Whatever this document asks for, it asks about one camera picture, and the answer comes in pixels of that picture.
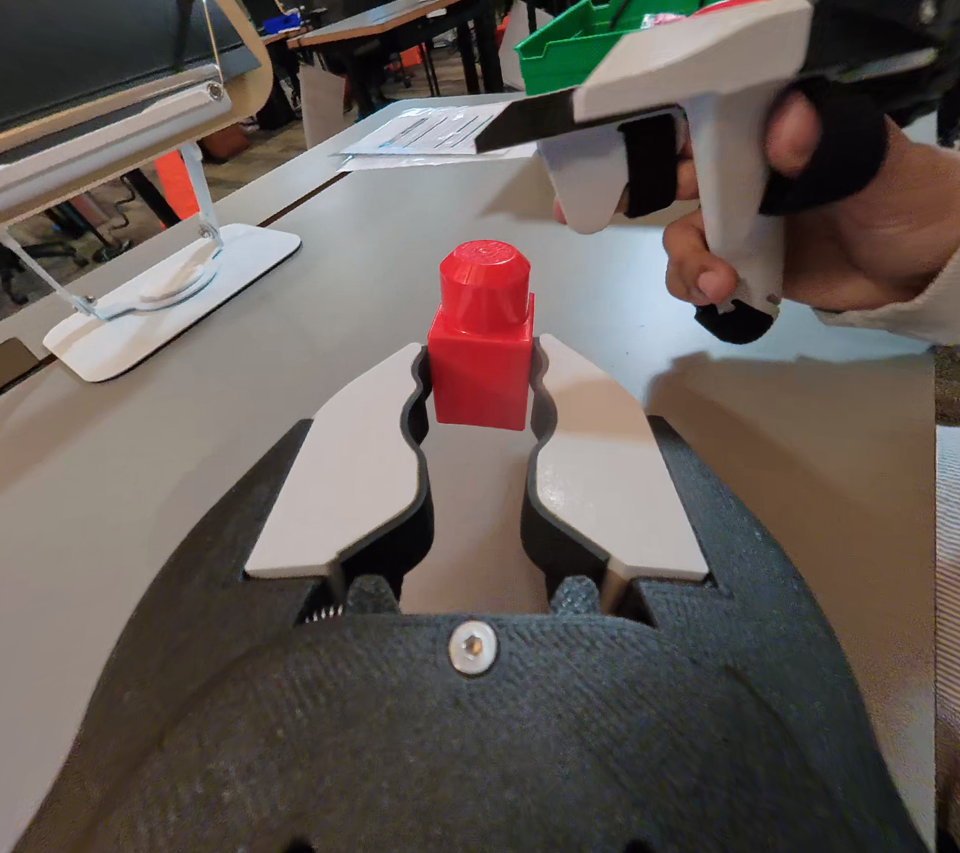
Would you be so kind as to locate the printed paper sheet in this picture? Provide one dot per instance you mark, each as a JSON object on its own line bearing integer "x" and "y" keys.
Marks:
{"x": 420, "y": 133}

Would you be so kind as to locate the red toy block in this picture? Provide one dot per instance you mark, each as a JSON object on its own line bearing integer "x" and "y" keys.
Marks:
{"x": 480, "y": 373}

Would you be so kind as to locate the green plastic bin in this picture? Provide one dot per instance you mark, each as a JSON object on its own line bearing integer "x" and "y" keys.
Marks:
{"x": 555, "y": 62}

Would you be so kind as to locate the orange plastic object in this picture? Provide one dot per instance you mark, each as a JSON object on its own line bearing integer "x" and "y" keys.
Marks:
{"x": 176, "y": 185}

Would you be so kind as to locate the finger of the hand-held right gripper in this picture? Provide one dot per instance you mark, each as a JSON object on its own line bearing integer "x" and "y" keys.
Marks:
{"x": 697, "y": 50}

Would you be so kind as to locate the long wooden worktable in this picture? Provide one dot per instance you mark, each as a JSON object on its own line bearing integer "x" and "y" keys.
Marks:
{"x": 420, "y": 5}

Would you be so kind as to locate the red round object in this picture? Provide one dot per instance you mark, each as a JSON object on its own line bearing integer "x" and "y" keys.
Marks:
{"x": 724, "y": 7}

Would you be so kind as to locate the person's right hand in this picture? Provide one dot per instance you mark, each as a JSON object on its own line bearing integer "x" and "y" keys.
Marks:
{"x": 862, "y": 245}

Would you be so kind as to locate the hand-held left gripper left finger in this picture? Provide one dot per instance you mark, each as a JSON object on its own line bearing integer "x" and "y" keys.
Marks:
{"x": 352, "y": 463}

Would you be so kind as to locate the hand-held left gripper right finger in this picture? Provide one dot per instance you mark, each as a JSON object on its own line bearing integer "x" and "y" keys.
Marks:
{"x": 607, "y": 470}

